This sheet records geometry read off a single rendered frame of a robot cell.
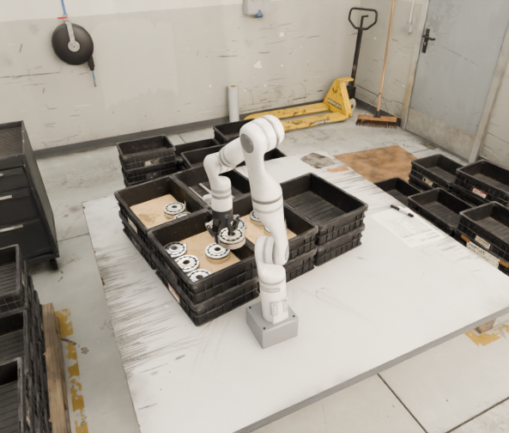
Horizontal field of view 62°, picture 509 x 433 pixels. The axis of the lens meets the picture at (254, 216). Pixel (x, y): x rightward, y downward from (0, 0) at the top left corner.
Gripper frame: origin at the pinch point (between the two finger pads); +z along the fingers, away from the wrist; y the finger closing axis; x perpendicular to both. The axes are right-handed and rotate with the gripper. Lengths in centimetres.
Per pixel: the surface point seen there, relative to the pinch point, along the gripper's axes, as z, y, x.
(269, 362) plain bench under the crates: 30.2, -0.5, -36.0
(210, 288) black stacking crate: 12.9, -10.2, -9.4
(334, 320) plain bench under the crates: 30, 31, -31
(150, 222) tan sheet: 16, -16, 49
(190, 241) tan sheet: 16.3, -4.8, 25.9
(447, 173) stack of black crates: 58, 220, 73
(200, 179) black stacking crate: 13, 18, 72
